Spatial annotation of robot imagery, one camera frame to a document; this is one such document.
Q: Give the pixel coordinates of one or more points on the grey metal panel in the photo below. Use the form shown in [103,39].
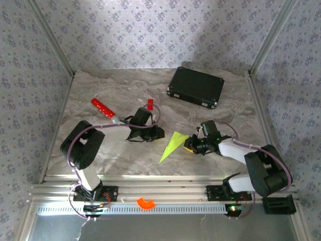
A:
[163,228]

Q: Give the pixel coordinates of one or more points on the controller board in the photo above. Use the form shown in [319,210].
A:
[235,209]
[91,208]

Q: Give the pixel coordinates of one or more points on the right controller board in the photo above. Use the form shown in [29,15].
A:
[235,209]

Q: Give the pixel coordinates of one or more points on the orange curved plastic piece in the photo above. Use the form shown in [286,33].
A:
[145,203]

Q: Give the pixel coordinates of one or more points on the black plastic holder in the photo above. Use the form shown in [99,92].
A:
[278,204]

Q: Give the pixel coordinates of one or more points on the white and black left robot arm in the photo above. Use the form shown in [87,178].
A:
[80,148]

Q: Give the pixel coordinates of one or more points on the aluminium side rail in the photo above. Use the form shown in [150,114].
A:
[260,110]
[56,130]

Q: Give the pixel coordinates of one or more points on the small red block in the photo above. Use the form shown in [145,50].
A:
[150,101]

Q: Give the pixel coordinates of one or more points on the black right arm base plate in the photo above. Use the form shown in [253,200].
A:
[213,193]

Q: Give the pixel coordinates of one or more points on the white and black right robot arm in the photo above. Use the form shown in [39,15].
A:
[268,173]

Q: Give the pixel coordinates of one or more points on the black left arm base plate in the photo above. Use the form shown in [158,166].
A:
[113,193]

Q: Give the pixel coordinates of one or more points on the aluminium frame post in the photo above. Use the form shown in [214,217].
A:
[50,37]
[273,37]

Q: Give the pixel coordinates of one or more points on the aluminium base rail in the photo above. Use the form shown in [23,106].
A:
[163,185]

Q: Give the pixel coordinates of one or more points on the black hard case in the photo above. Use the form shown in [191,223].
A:
[195,86]

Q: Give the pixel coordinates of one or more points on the left controller board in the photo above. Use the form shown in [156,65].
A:
[91,208]

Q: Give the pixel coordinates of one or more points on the yellow-green paper sheet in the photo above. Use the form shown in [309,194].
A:
[173,145]

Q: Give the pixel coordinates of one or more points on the red toy microphone grey head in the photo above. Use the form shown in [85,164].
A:
[102,108]

